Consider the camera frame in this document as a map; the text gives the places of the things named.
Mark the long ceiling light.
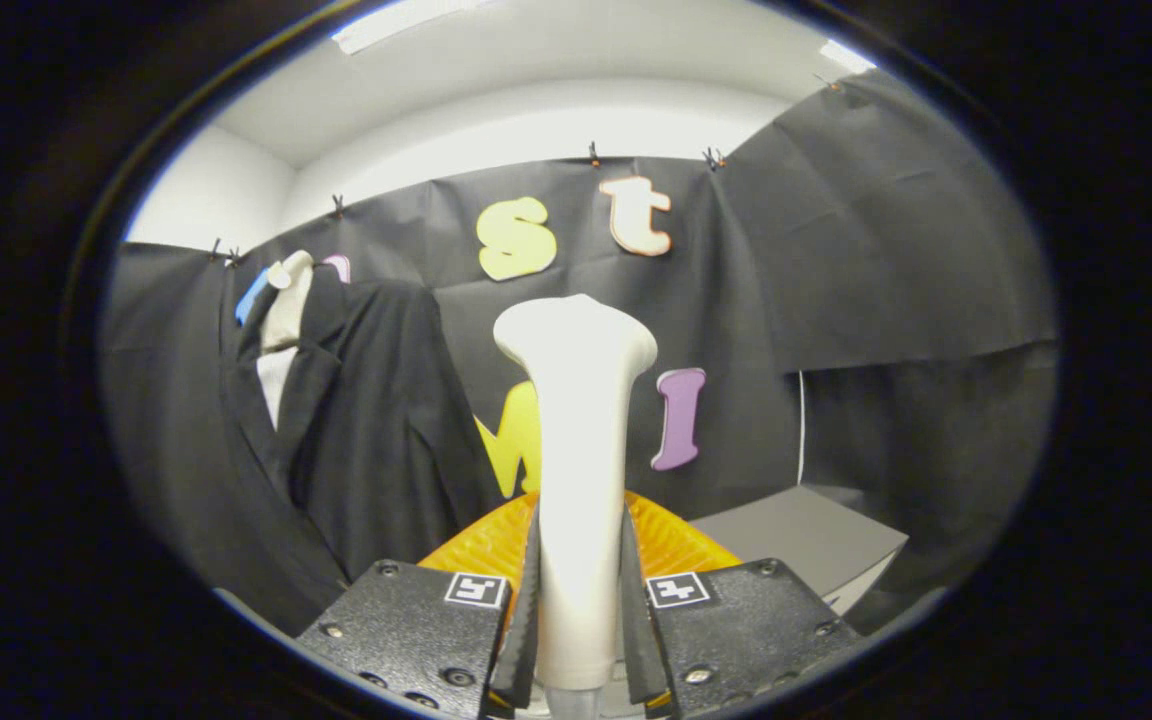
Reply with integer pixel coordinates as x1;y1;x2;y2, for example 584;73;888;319
333;0;497;55

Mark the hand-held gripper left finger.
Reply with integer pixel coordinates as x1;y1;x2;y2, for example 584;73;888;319
296;490;544;720

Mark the white garment steamer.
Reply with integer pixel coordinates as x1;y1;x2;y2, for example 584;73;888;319
493;295;659;720

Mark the grey cabinet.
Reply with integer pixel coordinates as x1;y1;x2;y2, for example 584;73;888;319
691;487;909;617

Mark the black backdrop cloth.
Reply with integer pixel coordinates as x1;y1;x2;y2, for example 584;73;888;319
101;70;1059;641

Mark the black jacket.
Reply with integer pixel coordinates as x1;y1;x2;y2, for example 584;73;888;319
221;280;503;606

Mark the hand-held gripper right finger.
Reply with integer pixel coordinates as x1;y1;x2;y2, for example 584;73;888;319
619;490;862;717

